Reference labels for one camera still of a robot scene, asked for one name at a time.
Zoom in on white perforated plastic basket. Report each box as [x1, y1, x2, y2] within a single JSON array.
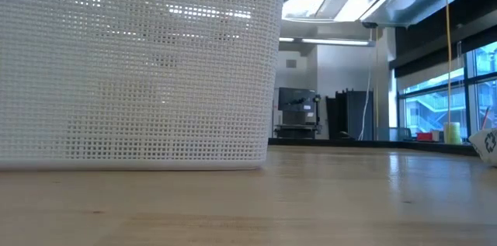
[[0, 0, 289, 172]]

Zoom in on black cabinet machine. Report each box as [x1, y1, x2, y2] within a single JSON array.
[[273, 87, 322, 140]]

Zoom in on black folded panels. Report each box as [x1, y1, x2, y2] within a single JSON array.
[[325, 88, 375, 141]]

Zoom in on long tube light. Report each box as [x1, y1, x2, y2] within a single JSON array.
[[278, 36, 377, 48]]

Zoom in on yellow-green roll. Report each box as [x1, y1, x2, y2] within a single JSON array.
[[443, 121, 462, 145]]

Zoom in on red stick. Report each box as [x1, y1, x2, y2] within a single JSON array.
[[481, 106, 492, 130]]

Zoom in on white hanging cable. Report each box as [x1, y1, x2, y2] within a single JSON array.
[[356, 28, 374, 141]]

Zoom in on black aluminium table frame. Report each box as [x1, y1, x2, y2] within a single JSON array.
[[267, 131, 479, 158]]

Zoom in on window with black frame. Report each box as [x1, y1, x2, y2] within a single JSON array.
[[396, 40, 497, 141]]

